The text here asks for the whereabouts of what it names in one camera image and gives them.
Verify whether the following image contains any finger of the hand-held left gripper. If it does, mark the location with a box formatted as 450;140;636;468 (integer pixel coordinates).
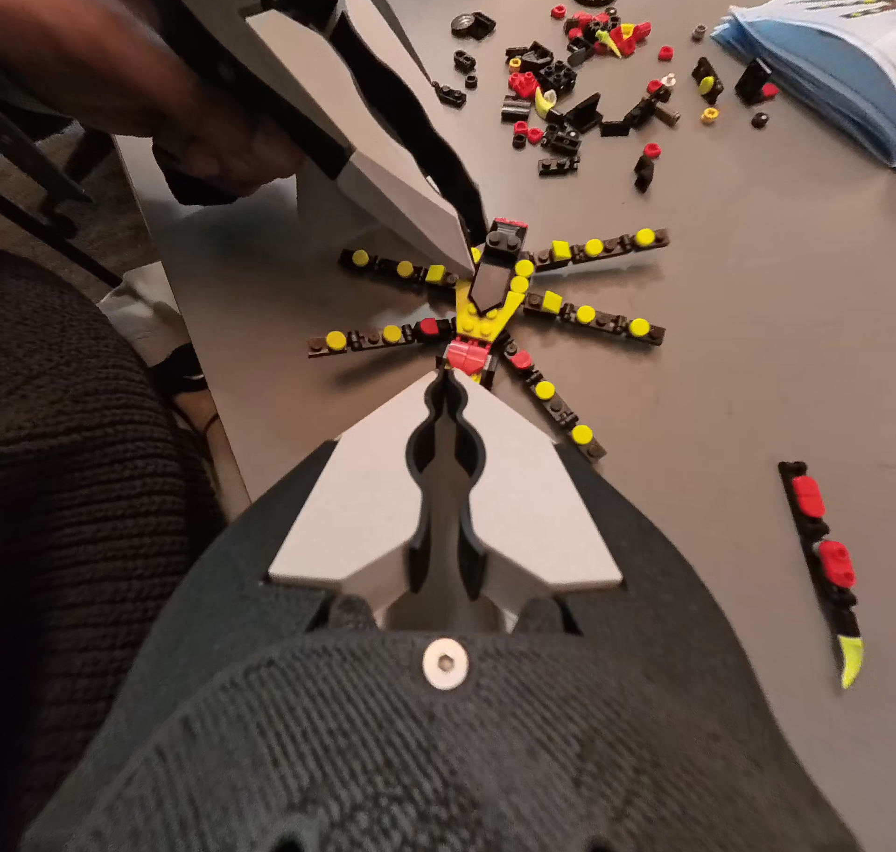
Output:
244;12;478;275
328;0;491;245

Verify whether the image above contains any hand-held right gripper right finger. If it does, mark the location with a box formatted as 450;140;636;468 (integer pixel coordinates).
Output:
451;368;625;630

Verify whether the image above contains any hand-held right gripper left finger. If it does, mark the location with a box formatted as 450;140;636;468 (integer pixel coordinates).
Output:
266;369;450;629

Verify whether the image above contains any black yellow lego spider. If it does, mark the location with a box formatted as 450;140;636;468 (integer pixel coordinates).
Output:
308;218;671;462

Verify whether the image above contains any black red lego strip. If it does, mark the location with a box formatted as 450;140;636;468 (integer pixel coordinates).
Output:
778;461;865;688

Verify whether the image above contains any neon green lego claw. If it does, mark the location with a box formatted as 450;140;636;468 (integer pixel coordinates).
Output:
836;634;865;690

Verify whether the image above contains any lego instruction booklet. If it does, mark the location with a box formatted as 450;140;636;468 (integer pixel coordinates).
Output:
710;0;896;168

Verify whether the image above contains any pile of loose lego pieces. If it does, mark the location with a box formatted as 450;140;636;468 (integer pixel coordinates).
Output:
430;0;781;195

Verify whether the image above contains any person's left hand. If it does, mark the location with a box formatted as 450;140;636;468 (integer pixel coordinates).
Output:
0;0;305;198

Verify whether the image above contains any person's black sweater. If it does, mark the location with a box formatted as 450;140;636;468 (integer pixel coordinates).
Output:
0;250;232;832

